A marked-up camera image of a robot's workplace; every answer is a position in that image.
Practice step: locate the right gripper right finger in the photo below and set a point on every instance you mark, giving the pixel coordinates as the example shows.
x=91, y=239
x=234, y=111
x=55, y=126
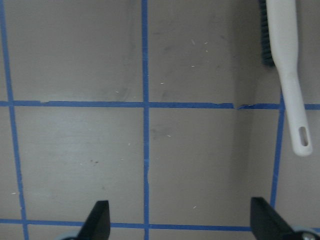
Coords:
x=266, y=223

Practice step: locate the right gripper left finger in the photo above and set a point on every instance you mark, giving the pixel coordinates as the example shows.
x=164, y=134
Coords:
x=97, y=225

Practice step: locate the white hand brush black bristles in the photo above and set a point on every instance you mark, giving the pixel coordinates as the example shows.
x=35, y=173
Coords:
x=280, y=49

